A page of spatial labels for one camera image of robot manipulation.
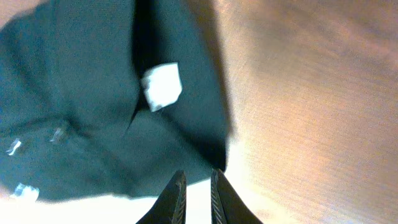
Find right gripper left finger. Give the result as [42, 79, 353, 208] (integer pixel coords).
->
[137, 170, 187, 224]

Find plain black t-shirt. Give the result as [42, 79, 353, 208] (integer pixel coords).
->
[1, 0, 228, 201]

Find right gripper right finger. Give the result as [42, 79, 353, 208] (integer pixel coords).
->
[211, 169, 262, 224]

